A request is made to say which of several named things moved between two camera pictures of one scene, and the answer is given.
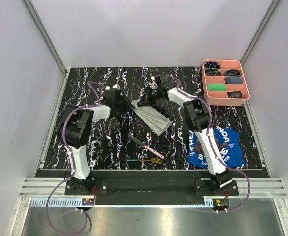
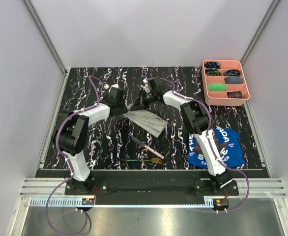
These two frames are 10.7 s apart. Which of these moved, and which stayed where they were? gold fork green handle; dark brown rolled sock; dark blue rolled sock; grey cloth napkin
Moved: grey cloth napkin
Stayed: dark brown rolled sock; dark blue rolled sock; gold fork green handle
